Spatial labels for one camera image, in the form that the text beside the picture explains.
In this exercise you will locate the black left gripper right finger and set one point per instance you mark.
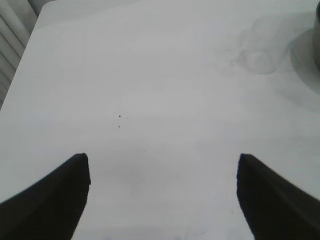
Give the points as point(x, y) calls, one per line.
point(275, 207)

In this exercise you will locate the clear plastic measuring cup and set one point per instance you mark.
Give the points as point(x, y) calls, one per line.
point(258, 60)

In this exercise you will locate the stainless steel mixing bowl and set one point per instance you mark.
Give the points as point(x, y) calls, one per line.
point(318, 30)

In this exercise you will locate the white slatted panel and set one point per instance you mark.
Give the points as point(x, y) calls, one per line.
point(11, 37)

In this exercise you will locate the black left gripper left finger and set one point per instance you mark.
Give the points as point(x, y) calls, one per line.
point(42, 202)

